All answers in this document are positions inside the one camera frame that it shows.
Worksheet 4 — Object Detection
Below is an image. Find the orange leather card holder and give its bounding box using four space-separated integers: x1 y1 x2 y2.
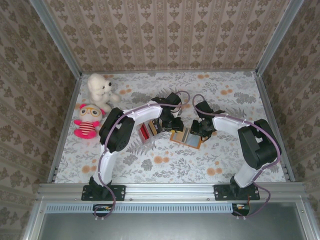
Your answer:
169 126 204 150

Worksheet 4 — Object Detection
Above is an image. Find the clear acrylic card stand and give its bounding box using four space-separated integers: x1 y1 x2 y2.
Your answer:
138 119 163 145

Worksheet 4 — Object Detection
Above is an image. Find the floral patterned table cover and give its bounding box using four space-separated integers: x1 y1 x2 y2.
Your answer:
53 71 288 185

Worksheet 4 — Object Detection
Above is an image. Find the white teddy bear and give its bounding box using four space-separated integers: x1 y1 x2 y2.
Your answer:
86 72 122 113

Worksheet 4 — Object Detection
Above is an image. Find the pink striped plush doll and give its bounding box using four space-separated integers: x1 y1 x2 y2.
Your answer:
73 103 107 140

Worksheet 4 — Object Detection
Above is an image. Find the small black controller board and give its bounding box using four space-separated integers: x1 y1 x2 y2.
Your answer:
231 202 251 216
92 203 118 218

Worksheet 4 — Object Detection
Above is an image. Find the grey metal sheet panel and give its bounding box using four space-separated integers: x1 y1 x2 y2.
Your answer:
22 199 320 240

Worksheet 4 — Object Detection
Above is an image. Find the thin aluminium edge rail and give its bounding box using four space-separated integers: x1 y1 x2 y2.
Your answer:
81 69 258 75

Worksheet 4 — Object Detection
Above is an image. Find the aluminium frame side rail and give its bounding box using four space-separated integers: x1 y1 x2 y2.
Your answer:
46 72 83 184
254 71 296 183

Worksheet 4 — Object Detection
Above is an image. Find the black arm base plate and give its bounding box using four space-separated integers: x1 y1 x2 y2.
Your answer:
213 184 261 201
81 184 126 202

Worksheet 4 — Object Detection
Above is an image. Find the aluminium frame cross rail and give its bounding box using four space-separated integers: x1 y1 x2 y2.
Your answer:
36 181 306 201

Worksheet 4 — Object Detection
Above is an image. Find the grey slotted cable duct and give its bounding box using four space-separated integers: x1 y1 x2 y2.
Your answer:
45 202 233 214

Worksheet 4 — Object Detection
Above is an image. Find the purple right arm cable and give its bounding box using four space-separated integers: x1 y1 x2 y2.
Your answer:
191 93 281 221

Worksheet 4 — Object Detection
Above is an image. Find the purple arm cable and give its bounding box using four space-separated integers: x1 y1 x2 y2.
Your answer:
93 90 191 221
191 93 281 221

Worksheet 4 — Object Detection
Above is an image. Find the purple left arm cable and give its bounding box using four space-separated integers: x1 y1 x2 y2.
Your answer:
93 90 191 221

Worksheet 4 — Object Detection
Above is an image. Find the aluminium frame post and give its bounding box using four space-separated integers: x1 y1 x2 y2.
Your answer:
28 0 83 77
256 0 306 75

